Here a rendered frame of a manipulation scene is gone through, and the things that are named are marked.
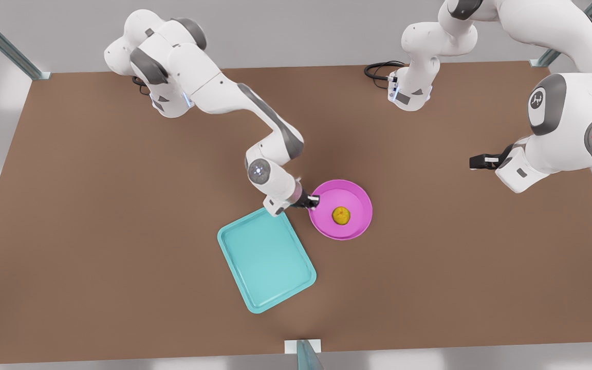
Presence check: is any pink round plate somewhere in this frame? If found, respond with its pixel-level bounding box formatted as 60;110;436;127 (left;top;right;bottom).
309;179;373;241

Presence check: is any teal rectangular tray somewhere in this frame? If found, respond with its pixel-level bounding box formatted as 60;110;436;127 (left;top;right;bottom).
217;207;317;314

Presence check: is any silver frame post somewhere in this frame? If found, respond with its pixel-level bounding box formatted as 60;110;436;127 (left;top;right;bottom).
285;339;324;370
0;4;51;81
529;0;592;68

